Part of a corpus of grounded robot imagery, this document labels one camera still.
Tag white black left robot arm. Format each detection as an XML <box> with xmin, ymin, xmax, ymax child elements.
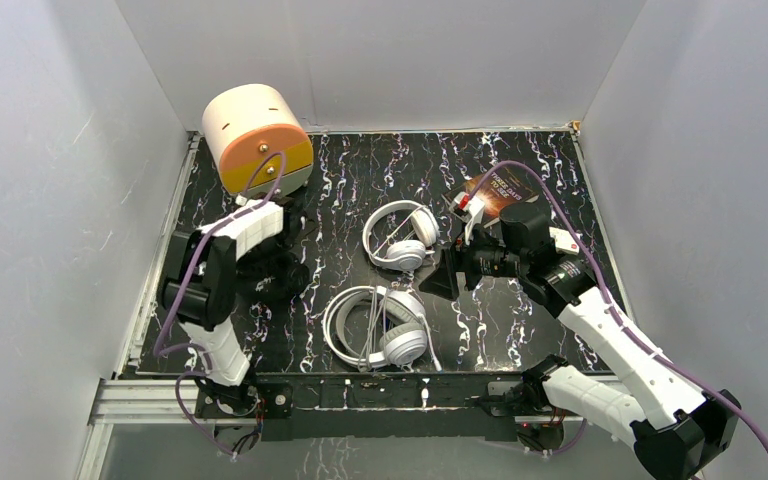
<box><xmin>157</xmin><ymin>197</ymin><xmax>310</xmax><ymax>416</ymax></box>

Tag pastel mini drawer cabinet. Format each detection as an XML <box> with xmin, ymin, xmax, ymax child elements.
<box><xmin>201</xmin><ymin>84</ymin><xmax>313</xmax><ymax>195</ymax></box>

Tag large white over-ear headphones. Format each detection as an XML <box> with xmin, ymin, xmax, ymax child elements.
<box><xmin>322</xmin><ymin>285</ymin><xmax>443</xmax><ymax>372</ymax></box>

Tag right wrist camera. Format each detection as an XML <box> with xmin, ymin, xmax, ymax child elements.
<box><xmin>449</xmin><ymin>192</ymin><xmax>485</xmax><ymax>246</ymax></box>

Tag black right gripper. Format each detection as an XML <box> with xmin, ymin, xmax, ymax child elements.
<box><xmin>417</xmin><ymin>220</ymin><xmax>526</xmax><ymax>301</ymax></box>

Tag small white green box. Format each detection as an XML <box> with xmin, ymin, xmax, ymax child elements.
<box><xmin>549</xmin><ymin>227</ymin><xmax>580</xmax><ymax>255</ymax></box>

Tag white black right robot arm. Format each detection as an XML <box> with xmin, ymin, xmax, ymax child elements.
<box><xmin>420</xmin><ymin>195</ymin><xmax>737</xmax><ymax>479</ymax></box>

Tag orange brown paperback book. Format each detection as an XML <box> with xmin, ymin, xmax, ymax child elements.
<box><xmin>442</xmin><ymin>167</ymin><xmax>542</xmax><ymax>228</ymax></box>

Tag black wired headphones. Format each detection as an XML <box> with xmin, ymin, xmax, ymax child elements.
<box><xmin>235</xmin><ymin>241</ymin><xmax>311</xmax><ymax>304</ymax></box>

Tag small white on-ear headphones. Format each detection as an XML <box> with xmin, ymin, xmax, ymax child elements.
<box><xmin>362</xmin><ymin>200</ymin><xmax>440</xmax><ymax>272</ymax></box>

